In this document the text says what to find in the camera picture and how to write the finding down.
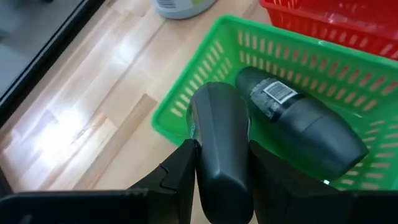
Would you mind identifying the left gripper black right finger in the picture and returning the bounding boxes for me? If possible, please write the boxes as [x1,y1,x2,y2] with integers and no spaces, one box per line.
[248,139,354,224]

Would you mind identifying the red plastic basket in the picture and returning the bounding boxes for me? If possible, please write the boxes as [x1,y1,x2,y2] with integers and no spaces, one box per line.
[259,0,398,62]

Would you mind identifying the dark grey toiletry bottle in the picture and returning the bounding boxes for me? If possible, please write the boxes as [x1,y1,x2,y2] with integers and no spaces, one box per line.
[185,82,255,224]
[235,66,370,182]

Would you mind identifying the green plastic basket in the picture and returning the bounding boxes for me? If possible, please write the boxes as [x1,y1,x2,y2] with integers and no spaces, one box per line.
[151,14,398,191]

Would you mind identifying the black aluminium table frame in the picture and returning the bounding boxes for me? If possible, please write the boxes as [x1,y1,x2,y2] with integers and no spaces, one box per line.
[0,0,106,128]

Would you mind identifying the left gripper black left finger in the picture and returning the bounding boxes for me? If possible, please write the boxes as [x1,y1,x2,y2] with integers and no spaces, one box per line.
[129,139,200,224]

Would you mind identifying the white-lidded green wipes canister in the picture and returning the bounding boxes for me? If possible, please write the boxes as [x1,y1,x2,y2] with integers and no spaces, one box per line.
[151,0,218,20]

